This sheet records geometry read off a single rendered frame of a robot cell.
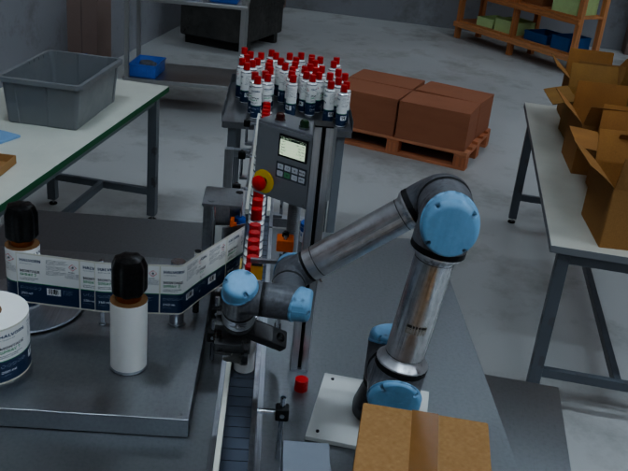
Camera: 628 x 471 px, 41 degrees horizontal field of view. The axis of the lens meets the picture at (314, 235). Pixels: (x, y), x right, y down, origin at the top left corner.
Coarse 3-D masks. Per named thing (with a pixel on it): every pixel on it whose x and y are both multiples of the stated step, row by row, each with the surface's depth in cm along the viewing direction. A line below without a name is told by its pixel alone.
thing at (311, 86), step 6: (312, 78) 409; (312, 84) 409; (312, 90) 410; (306, 96) 413; (312, 96) 412; (306, 102) 414; (312, 102) 413; (306, 108) 415; (312, 108) 414; (306, 114) 416; (312, 114) 416
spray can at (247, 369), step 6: (252, 342) 205; (252, 348) 206; (252, 354) 206; (252, 360) 207; (234, 366) 209; (240, 366) 207; (246, 366) 207; (252, 366) 208; (240, 372) 208; (246, 372) 208; (252, 372) 209
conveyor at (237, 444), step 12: (264, 228) 289; (264, 240) 280; (264, 252) 272; (264, 264) 264; (264, 276) 257; (240, 384) 204; (252, 384) 205; (228, 396) 199; (240, 396) 200; (228, 408) 195; (240, 408) 196; (228, 420) 191; (240, 420) 192; (228, 432) 187; (240, 432) 188; (228, 444) 184; (240, 444) 184; (228, 456) 180; (240, 456) 180; (228, 468) 176; (240, 468) 177
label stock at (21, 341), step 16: (0, 304) 200; (16, 304) 200; (0, 320) 193; (16, 320) 194; (0, 336) 190; (16, 336) 194; (0, 352) 192; (16, 352) 195; (0, 368) 193; (16, 368) 197; (0, 384) 195
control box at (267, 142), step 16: (272, 128) 200; (288, 128) 198; (336, 128) 201; (272, 144) 201; (256, 160) 205; (272, 160) 203; (288, 160) 200; (272, 176) 204; (256, 192) 209; (272, 192) 206; (288, 192) 203; (304, 192) 200; (304, 208) 203
